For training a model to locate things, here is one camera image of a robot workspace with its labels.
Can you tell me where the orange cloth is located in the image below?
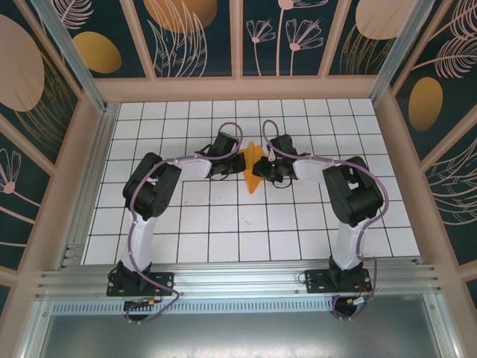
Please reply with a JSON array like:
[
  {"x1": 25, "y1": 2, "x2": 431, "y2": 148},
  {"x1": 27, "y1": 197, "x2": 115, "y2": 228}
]
[{"x1": 238, "y1": 140, "x2": 270, "y2": 196}]

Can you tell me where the grey metal sheet panel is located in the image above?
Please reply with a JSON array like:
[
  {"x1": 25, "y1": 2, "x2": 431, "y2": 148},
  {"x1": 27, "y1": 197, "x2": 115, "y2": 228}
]
[{"x1": 21, "y1": 294, "x2": 464, "y2": 358}]

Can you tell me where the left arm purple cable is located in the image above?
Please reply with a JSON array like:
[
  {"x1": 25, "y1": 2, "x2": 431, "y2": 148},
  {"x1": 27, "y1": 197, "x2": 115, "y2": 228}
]
[{"x1": 124, "y1": 122, "x2": 245, "y2": 326}]

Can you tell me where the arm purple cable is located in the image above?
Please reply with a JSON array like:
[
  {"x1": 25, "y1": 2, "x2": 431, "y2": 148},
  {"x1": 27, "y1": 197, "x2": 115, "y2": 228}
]
[
  {"x1": 261, "y1": 119, "x2": 391, "y2": 322},
  {"x1": 124, "y1": 122, "x2": 245, "y2": 326}
]

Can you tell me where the long aluminium base rail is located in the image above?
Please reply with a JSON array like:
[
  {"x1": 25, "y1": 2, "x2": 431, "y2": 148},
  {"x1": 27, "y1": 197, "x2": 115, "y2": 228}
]
[{"x1": 34, "y1": 257, "x2": 443, "y2": 301}]

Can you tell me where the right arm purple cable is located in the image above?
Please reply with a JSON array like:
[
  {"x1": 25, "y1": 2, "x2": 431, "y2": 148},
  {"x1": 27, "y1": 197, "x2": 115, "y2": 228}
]
[{"x1": 261, "y1": 119, "x2": 391, "y2": 322}]

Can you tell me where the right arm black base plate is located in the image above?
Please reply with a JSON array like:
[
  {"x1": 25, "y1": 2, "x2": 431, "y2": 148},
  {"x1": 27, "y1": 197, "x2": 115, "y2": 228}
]
[{"x1": 305, "y1": 268, "x2": 374, "y2": 296}]

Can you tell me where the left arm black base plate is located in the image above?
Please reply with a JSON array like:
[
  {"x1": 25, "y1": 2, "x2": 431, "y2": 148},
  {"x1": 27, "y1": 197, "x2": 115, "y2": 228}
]
[{"x1": 107, "y1": 271, "x2": 177, "y2": 298}]

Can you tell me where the aluminium side rail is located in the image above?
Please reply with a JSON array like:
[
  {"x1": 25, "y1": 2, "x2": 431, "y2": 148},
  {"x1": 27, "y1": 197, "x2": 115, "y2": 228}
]
[{"x1": 57, "y1": 103, "x2": 121, "y2": 270}]

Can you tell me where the slotted grey cable duct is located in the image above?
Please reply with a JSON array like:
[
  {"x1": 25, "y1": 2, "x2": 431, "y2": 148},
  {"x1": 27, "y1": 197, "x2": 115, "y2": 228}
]
[{"x1": 51, "y1": 300, "x2": 338, "y2": 315}]

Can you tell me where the aluminium corner post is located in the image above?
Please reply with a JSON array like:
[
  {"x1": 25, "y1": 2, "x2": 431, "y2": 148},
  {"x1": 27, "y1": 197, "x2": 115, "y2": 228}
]
[
  {"x1": 29, "y1": 0, "x2": 110, "y2": 113},
  {"x1": 368, "y1": 0, "x2": 437, "y2": 102}
]

